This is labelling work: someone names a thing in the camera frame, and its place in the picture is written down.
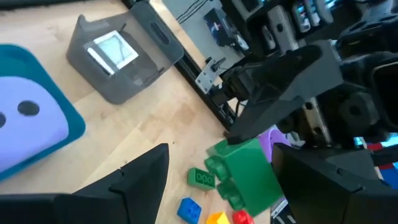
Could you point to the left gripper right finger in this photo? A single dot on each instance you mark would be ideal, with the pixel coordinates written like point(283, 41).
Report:
point(311, 186)

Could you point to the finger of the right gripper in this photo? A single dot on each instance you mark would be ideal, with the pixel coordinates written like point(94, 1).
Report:
point(258, 124)
point(280, 71)

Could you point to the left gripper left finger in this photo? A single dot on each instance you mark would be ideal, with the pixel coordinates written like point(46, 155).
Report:
point(143, 186)

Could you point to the green toy block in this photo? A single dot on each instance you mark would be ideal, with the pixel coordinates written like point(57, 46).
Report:
point(248, 174)

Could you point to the dark green brick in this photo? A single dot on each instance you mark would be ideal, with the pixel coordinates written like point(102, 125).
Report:
point(200, 180)

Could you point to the purple foam die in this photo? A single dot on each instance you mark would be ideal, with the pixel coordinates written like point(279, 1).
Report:
point(37, 140)

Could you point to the white playing card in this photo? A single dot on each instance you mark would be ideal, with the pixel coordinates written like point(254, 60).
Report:
point(115, 49)

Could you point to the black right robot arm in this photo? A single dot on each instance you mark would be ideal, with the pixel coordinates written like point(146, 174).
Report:
point(367, 37)

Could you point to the small blue toy brick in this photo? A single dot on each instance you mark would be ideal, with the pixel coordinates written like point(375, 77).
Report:
point(189, 211)

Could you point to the red toy block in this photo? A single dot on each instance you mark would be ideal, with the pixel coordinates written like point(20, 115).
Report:
point(242, 218)

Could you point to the yellow toy block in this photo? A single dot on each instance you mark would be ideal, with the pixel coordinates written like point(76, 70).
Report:
point(217, 219)

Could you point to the dark grey translucent bin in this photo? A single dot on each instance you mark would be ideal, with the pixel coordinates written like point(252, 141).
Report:
point(109, 90)

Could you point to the teal plastic bin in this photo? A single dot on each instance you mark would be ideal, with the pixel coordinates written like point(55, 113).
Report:
point(25, 65)

